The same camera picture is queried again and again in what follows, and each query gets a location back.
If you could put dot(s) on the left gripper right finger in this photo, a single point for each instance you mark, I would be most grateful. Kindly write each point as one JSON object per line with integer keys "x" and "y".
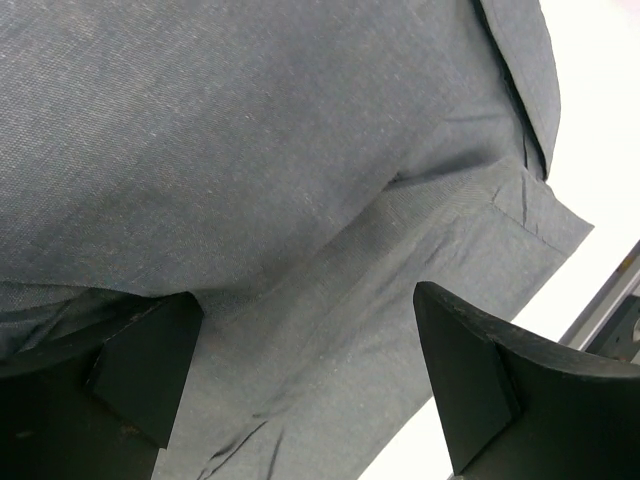
{"x": 514, "y": 405}

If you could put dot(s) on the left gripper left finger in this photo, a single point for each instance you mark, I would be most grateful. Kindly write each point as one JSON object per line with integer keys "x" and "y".
{"x": 99, "y": 402}

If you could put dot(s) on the grey long sleeve shirt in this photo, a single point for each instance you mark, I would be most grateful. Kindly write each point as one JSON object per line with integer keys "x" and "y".
{"x": 297, "y": 166}

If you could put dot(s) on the aluminium mounting rail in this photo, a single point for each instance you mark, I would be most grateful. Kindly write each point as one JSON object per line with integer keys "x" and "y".
{"x": 609, "y": 324}

